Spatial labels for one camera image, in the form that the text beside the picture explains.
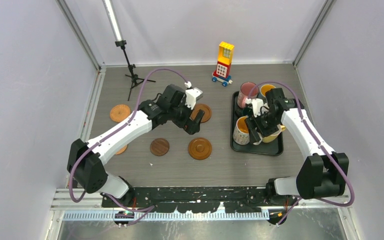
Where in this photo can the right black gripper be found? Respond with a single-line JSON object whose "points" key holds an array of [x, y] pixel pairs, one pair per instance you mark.
{"points": [[253, 122]]}

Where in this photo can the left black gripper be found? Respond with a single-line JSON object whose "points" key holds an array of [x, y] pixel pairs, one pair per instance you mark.
{"points": [[188, 125]]}

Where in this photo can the white patterned mug orange inside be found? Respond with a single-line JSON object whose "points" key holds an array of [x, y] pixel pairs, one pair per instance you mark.
{"points": [[241, 133]]}

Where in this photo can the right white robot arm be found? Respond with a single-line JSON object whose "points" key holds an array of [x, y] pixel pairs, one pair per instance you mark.
{"points": [[323, 173]]}

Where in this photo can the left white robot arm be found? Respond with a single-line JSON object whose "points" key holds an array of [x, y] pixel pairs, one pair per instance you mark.
{"points": [[87, 159]]}

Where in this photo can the wooden ringed coaster back right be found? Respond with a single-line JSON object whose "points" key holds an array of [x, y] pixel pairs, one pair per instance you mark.
{"points": [[207, 112]]}

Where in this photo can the wooden ringed coaster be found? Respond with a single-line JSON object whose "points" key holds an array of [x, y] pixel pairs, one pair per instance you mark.
{"points": [[200, 148], [207, 112]]}

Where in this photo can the wooden ringed coaster front right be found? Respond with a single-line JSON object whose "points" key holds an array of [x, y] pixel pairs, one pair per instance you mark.
{"points": [[200, 148]]}

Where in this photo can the dark walnut coaster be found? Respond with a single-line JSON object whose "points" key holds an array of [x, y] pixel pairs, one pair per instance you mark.
{"points": [[159, 147]]}

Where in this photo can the cork coaster front left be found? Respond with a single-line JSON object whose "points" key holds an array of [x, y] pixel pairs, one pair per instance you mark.
{"points": [[122, 150]]}

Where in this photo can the cork coaster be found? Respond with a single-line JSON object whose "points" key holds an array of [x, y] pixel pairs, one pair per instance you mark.
{"points": [[119, 113], [122, 150]]}

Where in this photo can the cork coaster back left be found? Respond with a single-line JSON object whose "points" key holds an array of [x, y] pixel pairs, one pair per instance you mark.
{"points": [[119, 113]]}

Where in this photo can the dark green mug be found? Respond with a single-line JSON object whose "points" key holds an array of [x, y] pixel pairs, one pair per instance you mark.
{"points": [[247, 111]]}

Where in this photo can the black serving tray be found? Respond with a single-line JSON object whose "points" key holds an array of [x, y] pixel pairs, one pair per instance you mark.
{"points": [[274, 148]]}

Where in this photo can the pink mug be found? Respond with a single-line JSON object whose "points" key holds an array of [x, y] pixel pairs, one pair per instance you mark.
{"points": [[247, 90]]}

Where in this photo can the blue mug yellow inside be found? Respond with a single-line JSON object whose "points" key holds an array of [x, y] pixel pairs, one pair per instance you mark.
{"points": [[263, 90]]}

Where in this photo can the toy brick tower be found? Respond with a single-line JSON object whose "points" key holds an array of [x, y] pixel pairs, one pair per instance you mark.
{"points": [[224, 62]]}

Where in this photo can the black tripod with light pole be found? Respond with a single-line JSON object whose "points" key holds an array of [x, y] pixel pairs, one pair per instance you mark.
{"points": [[121, 43]]}

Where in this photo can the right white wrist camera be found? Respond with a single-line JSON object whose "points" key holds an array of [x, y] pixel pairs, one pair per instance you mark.
{"points": [[259, 107]]}

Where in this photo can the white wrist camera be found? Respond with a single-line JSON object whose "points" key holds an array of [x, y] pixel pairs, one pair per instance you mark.
{"points": [[259, 107], [193, 94]]}

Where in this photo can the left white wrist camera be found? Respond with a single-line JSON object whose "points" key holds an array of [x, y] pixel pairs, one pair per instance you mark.
{"points": [[193, 94]]}

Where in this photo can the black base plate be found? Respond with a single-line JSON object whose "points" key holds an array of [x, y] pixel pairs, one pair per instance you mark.
{"points": [[201, 199]]}

